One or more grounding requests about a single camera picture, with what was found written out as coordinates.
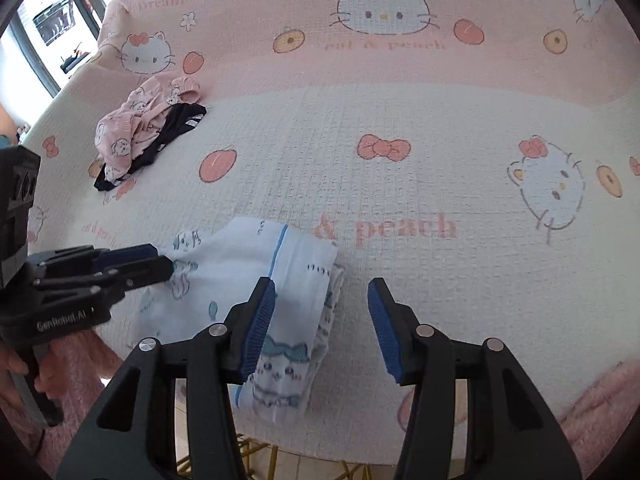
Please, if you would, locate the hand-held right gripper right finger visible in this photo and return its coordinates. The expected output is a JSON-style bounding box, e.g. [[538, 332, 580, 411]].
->
[[367, 277, 583, 480]]

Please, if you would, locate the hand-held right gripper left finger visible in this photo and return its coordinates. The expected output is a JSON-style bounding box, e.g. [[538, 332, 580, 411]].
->
[[55, 276, 277, 480]]

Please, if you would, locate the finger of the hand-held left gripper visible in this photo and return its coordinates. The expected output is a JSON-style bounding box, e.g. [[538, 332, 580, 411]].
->
[[31, 242, 162, 274], [34, 255, 189, 307]]

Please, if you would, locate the light blue printed pajama garment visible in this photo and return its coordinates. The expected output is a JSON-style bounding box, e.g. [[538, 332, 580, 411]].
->
[[137, 216, 347, 417]]

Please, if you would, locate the person's left hand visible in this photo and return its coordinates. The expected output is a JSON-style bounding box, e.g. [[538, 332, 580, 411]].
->
[[0, 345, 68, 456]]

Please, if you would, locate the pink fluffy clothing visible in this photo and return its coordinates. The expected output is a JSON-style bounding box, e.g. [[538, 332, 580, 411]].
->
[[0, 327, 640, 478]]

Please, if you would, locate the pink printed garment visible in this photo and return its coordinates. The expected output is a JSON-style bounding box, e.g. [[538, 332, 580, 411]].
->
[[94, 72, 202, 183]]

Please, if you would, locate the gold metal rack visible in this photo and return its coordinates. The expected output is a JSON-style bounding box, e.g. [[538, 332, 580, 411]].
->
[[230, 432, 373, 480]]

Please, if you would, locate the dark navy garment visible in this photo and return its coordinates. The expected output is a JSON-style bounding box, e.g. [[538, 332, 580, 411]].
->
[[94, 102, 207, 192]]

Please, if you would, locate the pink cream printed blanket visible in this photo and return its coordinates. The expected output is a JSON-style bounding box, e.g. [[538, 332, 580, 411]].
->
[[22, 0, 640, 466]]

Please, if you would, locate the black appliance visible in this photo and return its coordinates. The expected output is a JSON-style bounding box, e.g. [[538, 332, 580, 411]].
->
[[32, 1, 77, 47]]

